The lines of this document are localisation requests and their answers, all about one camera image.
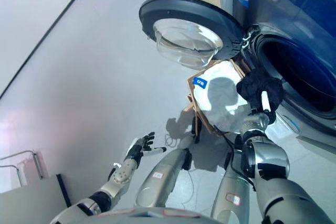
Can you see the metal tube rack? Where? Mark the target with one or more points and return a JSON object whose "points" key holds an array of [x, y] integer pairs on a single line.
{"points": [[18, 154]]}

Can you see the blue fabric tag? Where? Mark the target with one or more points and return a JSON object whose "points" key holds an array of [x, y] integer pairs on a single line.
{"points": [[200, 82]]}

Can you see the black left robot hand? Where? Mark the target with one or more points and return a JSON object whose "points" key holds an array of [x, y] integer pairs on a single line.
{"points": [[139, 148]]}

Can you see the black garment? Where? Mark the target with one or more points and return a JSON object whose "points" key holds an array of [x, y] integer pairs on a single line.
{"points": [[249, 87]]}

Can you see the silver robot leg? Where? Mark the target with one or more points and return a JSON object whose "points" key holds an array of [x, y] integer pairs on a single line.
{"points": [[231, 187], [162, 171]]}

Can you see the silver left robot leg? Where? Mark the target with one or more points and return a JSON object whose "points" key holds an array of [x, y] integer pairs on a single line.
{"points": [[162, 171]]}

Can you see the washer energy label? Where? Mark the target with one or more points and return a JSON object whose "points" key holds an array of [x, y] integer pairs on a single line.
{"points": [[291, 124]]}

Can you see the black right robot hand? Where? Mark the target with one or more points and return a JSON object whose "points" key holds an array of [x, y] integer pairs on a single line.
{"points": [[265, 102]]}

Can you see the silver right robot leg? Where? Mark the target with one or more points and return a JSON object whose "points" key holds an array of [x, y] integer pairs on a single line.
{"points": [[231, 187]]}

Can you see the round glass washer door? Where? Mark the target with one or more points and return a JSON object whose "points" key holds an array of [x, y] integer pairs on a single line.
{"points": [[183, 6]]}

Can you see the dark grey washing machine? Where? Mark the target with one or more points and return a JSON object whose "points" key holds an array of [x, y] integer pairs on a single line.
{"points": [[302, 11]]}

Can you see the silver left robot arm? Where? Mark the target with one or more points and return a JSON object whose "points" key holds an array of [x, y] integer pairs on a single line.
{"points": [[123, 174]]}

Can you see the wicker laundry basket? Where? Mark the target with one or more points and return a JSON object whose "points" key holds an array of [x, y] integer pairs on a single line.
{"points": [[189, 83]]}

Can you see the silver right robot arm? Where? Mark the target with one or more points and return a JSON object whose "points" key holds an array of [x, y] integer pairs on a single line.
{"points": [[267, 161]]}

